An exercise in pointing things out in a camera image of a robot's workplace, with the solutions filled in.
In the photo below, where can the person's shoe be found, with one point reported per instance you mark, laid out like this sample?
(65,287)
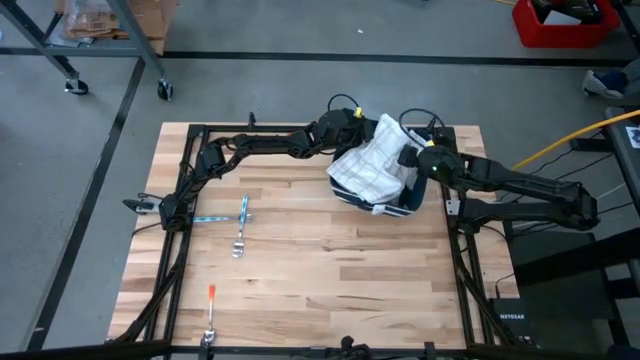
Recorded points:
(602,84)

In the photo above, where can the black aluminium table frame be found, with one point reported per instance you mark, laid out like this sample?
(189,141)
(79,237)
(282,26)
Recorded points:
(172,280)

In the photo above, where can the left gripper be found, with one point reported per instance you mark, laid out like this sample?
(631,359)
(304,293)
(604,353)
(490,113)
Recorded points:
(345,130)

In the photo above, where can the navy white striped fabric bin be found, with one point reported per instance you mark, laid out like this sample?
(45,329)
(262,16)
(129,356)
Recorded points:
(415,200)

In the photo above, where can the black camera with mount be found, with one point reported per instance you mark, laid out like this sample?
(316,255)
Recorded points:
(350,347)

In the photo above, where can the clear plastic packet bag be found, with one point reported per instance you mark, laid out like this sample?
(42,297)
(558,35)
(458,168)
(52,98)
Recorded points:
(90,20)

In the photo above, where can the white terry towel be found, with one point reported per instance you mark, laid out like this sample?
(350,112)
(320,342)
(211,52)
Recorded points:
(375,160)

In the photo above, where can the black Netgear router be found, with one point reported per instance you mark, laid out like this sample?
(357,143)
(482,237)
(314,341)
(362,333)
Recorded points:
(510,317)

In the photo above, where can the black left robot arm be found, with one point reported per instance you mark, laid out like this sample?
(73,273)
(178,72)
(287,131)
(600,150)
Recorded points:
(260,142)

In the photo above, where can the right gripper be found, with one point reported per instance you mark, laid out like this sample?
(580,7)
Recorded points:
(435,165)

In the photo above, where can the black stand base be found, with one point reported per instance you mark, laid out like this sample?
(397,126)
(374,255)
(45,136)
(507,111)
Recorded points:
(565,270)

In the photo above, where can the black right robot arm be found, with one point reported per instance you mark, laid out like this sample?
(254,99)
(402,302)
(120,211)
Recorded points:
(525,185)

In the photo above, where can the black equipment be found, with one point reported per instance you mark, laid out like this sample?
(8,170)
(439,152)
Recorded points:
(575,9)

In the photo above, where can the black side table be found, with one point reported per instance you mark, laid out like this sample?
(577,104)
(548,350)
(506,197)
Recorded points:
(627,150)

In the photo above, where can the red plastic bin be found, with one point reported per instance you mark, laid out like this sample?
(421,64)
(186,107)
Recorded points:
(530,32)

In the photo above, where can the silver mounting plate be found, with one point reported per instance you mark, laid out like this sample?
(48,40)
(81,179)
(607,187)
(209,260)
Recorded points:
(145,205)
(453,207)

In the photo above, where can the grey metal wheeled cart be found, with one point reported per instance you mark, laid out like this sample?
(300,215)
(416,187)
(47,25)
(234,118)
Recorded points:
(135,40)

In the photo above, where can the cardboard box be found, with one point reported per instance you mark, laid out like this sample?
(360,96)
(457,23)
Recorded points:
(150,20)

